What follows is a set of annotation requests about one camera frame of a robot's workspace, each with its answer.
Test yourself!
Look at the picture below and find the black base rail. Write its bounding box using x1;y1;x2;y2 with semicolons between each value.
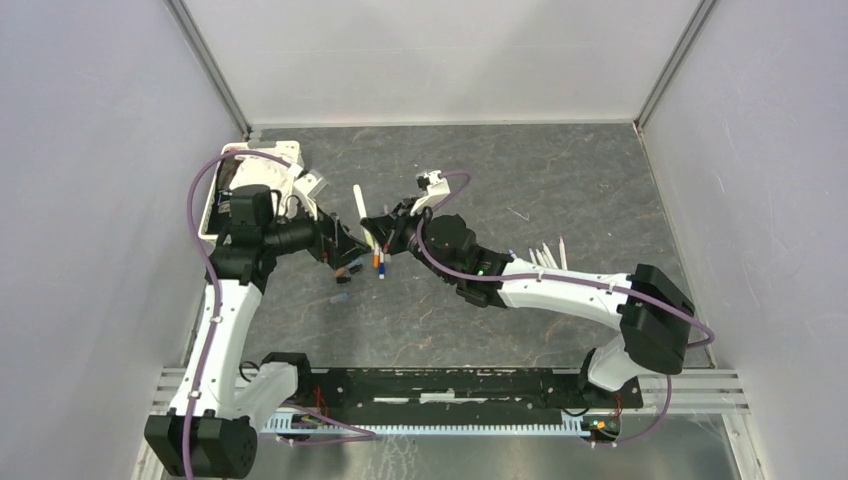
292;368;644;427

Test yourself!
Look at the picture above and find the marker one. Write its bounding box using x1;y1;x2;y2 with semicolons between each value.
542;243;558;269

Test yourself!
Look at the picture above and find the white cable duct strip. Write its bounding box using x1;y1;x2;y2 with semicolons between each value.
258;409;594;437

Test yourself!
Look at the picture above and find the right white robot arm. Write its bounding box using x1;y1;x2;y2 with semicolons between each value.
361;208;694;408

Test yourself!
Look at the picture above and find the green capped marker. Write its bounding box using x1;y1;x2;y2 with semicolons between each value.
352;184;375;249

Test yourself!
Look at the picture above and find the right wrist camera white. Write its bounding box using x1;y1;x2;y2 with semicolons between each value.
410;170;451;216

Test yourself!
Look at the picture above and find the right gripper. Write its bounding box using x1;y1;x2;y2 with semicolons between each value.
364;197;456;284

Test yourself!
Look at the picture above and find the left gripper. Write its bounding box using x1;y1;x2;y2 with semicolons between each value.
263;194;371;270

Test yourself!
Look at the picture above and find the white plastic basket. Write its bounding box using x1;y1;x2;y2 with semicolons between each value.
197;140;305;244

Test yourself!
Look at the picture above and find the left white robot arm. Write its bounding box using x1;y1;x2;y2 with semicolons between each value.
144;185;368;479

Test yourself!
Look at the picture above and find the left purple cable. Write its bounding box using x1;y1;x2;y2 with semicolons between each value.
182;149;379;480

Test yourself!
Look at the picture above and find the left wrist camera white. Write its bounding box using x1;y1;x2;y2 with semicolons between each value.
289;165;327;220

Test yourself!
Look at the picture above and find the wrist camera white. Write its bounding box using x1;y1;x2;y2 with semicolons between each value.
410;170;451;216
289;165;327;220

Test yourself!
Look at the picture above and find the white cloth in basket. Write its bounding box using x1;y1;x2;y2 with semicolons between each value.
228;156;293;207

